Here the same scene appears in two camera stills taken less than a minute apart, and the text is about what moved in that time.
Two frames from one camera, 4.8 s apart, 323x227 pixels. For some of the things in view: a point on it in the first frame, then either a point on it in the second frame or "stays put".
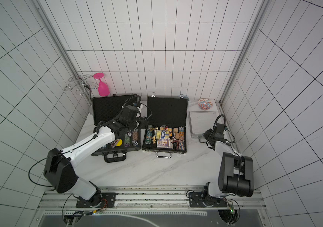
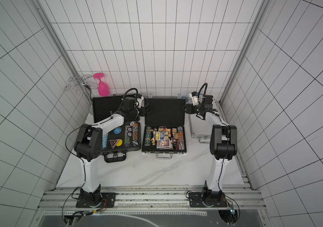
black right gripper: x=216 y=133 -> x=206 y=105
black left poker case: x=105 y=108 stays put
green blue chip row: x=149 y=134 stays put
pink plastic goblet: x=103 y=89 stays put
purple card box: x=164 y=143 stays put
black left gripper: x=144 y=123 -> x=143 y=110
